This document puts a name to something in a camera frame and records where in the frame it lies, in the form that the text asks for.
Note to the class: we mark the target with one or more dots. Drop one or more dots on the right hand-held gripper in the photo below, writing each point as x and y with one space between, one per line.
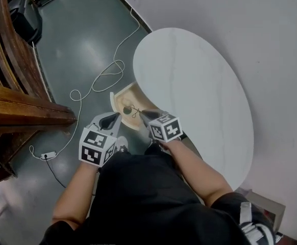
165 127

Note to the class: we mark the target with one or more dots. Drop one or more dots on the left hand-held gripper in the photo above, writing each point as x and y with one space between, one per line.
93 147

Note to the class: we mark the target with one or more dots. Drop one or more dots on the dark green round small item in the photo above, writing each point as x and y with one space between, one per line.
126 109

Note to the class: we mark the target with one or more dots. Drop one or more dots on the person's left forearm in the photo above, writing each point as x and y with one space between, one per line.
74 193

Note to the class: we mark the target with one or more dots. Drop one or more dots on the person's right forearm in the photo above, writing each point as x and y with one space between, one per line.
197 172

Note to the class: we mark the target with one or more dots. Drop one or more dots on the white marble table top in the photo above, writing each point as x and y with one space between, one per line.
194 80

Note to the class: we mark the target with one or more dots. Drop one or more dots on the person's white shoe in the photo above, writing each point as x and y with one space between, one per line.
122 144

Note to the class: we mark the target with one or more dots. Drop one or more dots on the white power strip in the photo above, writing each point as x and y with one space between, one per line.
48 156

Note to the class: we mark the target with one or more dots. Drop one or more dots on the person's black clothing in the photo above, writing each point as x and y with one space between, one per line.
148 203

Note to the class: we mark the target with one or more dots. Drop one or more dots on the dark wooden furniture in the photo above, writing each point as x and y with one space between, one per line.
13 85

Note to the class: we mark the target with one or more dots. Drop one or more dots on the cardboard box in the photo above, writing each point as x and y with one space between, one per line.
268 209

